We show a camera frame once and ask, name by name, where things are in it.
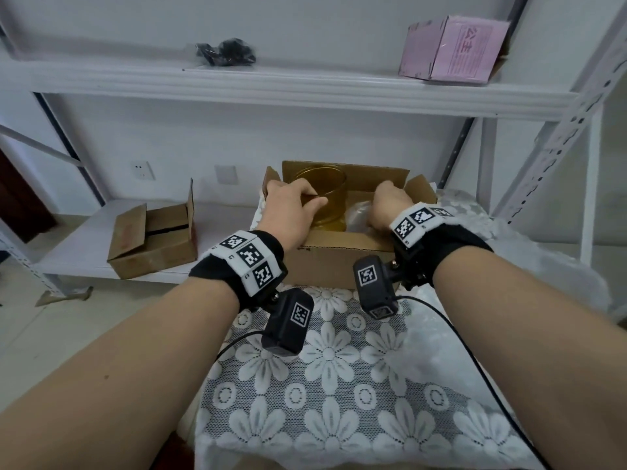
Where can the person's right hand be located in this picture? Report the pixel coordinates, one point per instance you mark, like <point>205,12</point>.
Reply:
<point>389,205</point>

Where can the person's left hand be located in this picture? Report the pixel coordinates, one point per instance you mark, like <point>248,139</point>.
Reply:
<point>286,215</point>

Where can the bubble wrap piece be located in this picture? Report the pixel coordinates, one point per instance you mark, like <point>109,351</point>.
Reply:
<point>360,217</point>

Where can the amber glass jar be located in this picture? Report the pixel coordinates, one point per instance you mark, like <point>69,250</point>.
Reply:
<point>333,190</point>

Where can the brown cardboard box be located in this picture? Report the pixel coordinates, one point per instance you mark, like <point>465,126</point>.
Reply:
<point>333,264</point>

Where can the person's right forearm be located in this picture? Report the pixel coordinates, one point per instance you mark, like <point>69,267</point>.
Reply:
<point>539,347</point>

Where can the person's left forearm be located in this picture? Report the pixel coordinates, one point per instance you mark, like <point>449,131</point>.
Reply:
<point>112,386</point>

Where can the small worn cardboard carton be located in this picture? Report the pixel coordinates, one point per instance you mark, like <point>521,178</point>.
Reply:
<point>157,254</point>

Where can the pink paper box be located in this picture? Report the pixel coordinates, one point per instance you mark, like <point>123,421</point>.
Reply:
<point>465,51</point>

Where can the white metal shelving rack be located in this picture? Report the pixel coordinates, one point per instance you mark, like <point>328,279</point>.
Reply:
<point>294,88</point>
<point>591,215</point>

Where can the white floral lace tablecloth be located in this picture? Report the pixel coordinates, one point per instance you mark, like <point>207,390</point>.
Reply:
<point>343,386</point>

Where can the dark wooden door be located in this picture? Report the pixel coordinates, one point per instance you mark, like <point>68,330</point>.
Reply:
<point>19,200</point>

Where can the blank white wall plate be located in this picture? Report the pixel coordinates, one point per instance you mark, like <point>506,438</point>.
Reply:
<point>227,174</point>

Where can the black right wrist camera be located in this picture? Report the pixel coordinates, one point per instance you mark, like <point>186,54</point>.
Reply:
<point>374,288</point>

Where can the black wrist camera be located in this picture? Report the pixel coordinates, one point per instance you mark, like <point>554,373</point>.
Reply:
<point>289,327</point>
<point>374,288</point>

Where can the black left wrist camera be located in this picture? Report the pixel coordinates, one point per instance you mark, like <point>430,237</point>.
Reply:
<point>289,327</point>

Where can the white wall socket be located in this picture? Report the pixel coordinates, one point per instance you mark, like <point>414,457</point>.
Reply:
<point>142,171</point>

